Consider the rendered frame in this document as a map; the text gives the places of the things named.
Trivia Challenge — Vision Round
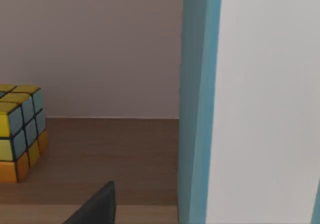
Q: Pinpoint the brown wooden shelf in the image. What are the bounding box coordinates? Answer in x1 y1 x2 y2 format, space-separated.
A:
0 117 180 224

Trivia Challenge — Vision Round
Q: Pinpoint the light blue rack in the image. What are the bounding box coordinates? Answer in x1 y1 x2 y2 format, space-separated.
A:
176 0 320 224

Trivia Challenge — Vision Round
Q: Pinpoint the multicoloured puzzle cube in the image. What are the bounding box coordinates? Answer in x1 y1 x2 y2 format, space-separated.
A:
0 84 49 184

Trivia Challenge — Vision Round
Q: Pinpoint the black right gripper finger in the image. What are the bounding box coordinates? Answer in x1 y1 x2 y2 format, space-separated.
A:
62 180 116 224

